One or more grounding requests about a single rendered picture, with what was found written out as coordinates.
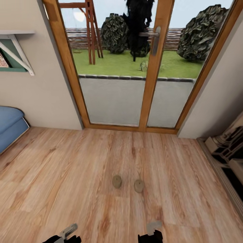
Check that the pillar candle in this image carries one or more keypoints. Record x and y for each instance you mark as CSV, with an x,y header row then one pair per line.
x,y
117,181
138,186

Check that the door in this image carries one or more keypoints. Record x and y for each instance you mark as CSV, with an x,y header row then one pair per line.
x,y
138,65

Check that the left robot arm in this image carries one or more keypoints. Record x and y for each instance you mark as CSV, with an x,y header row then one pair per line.
x,y
63,236

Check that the shelf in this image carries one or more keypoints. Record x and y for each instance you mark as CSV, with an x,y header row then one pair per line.
x,y
13,52

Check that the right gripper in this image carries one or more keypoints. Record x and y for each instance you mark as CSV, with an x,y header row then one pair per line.
x,y
148,239

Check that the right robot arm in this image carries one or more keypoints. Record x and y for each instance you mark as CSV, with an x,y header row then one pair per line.
x,y
151,236

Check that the wood fireplace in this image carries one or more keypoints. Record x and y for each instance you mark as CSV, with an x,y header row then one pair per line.
x,y
225,154

